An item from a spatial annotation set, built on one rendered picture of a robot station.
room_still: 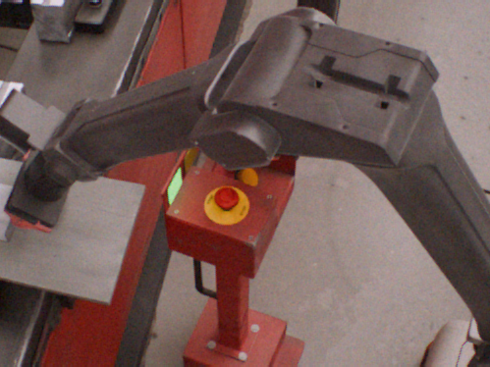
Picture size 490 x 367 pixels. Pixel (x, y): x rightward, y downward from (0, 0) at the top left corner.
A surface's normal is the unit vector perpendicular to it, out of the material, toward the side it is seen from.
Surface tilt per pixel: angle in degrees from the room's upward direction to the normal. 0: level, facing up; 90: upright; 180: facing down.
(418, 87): 58
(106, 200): 0
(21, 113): 28
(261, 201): 0
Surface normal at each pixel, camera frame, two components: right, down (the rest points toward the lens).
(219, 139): -0.47, 0.82
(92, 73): 0.00, -0.55
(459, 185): 0.70, 0.11
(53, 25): -0.21, 0.82
